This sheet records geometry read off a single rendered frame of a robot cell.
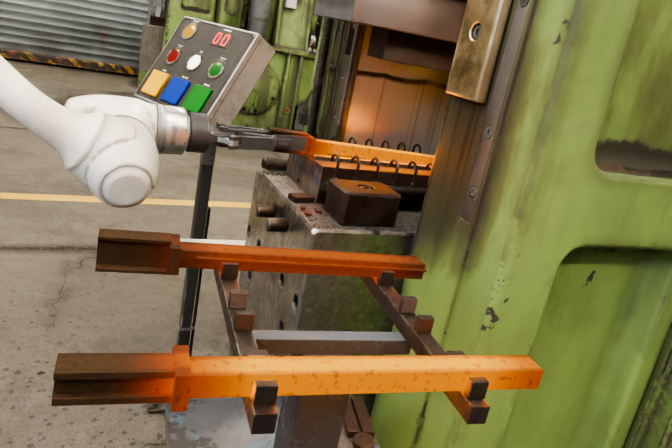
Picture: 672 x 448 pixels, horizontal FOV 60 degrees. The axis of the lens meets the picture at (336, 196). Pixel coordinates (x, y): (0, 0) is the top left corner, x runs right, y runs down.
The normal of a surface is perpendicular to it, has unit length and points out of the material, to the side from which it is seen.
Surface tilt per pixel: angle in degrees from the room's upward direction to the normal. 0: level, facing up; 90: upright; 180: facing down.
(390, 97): 90
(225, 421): 0
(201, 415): 0
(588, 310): 90
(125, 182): 105
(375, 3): 90
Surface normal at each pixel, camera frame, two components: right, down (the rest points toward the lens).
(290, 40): 0.34, 0.14
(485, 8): -0.91, -0.06
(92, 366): 0.19, -0.94
